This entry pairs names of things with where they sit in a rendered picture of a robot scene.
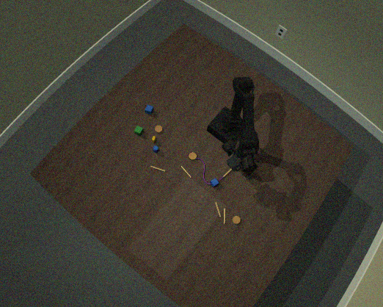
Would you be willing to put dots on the green cube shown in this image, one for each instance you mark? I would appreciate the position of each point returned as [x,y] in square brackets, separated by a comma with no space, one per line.
[138,130]

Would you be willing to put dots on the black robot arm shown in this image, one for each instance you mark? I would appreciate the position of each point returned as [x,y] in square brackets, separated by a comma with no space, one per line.
[248,137]

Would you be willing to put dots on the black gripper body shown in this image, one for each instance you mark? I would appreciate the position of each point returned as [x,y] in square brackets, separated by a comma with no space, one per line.
[229,146]

